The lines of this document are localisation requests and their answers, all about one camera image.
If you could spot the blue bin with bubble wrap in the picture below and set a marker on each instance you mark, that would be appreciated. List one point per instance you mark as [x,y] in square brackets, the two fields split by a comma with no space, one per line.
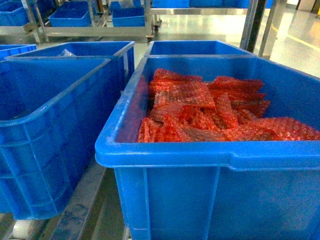
[259,190]

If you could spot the blue bin behind left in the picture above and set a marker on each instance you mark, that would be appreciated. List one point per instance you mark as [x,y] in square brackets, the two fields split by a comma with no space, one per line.
[121,54]

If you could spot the blue bin behind right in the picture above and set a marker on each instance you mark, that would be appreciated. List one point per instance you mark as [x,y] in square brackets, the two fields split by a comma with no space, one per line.
[194,47]

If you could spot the blue bin front middle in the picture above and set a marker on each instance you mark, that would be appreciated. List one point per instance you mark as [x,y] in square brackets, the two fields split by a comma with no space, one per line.
[51,114]

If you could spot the steel shelf rack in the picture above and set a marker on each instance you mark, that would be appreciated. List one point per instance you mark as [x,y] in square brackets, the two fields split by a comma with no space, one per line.
[82,212]

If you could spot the red bubble wrap bags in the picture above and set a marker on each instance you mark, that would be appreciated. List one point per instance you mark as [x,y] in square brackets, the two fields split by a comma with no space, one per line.
[184,108]

